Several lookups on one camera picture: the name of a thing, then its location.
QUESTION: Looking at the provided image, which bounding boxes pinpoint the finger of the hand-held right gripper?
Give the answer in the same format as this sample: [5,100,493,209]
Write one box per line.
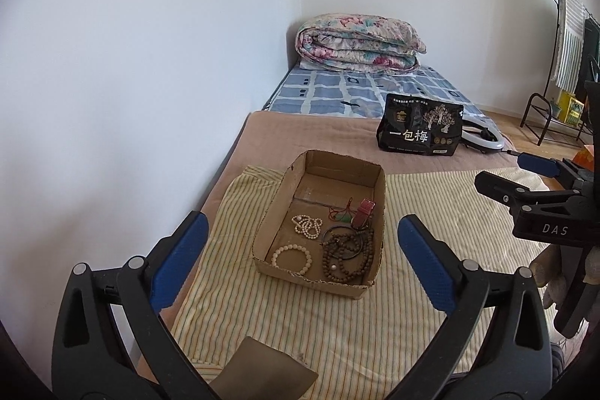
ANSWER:
[474,170,587,219]
[516,151,589,191]

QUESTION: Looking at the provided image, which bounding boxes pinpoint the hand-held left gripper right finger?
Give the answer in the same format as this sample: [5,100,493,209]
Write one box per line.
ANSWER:
[383,214,557,400]

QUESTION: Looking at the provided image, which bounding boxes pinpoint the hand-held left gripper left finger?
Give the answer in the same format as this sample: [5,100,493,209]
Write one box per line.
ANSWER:
[51,211,222,400]

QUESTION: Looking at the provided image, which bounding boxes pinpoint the long brown bead necklace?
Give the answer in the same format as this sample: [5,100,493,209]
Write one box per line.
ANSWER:
[321,228,376,282]

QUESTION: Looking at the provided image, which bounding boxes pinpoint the red string jade pendant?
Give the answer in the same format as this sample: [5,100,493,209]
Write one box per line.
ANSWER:
[327,198,361,225]

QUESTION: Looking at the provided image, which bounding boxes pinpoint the thin black bangle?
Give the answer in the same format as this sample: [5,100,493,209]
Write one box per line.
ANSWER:
[322,226,365,261]

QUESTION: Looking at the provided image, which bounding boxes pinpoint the cardboard box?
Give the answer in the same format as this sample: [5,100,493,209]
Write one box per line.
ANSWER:
[252,149,387,300]

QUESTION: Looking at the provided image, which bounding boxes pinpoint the white large-bead bracelet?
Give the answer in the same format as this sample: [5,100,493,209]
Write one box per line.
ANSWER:
[270,243,313,277]

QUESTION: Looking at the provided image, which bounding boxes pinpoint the small-bead pearl necklace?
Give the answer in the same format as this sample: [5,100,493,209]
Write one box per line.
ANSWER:
[291,214,324,238]

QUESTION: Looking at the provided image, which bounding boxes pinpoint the person's right hand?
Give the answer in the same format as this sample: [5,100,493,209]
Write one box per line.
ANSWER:
[531,246,571,312]

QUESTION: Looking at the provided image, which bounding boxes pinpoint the orange bag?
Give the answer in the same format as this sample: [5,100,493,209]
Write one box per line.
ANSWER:
[572,145,595,167]

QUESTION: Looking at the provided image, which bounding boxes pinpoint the black metal rack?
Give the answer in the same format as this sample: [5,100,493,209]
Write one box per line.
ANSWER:
[519,0,594,148]

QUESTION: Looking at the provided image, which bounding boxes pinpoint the yellow box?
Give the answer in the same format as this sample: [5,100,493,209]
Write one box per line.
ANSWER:
[555,92,585,125]

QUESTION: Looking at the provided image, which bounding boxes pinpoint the yellow striped cloth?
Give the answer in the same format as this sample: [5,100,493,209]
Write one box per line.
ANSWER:
[168,165,566,384]

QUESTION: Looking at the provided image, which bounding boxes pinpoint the black snack bag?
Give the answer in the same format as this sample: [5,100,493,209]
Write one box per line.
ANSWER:
[376,93,465,157]

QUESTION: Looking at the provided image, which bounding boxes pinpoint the striped hanging towel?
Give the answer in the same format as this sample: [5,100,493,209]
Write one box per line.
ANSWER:
[550,0,587,94]

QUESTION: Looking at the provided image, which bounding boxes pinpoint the dark hanging garment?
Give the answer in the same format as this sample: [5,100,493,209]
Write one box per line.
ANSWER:
[581,16,600,79]

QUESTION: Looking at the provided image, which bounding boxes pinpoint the brown cardboard piece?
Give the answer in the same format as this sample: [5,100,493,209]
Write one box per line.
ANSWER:
[206,336,316,400]

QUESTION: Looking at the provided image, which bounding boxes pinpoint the blue checked bed sheet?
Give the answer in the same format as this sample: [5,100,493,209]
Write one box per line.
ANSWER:
[261,63,485,120]

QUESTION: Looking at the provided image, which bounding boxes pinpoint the folded floral quilt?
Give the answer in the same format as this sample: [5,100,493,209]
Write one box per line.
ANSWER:
[295,13,428,75]

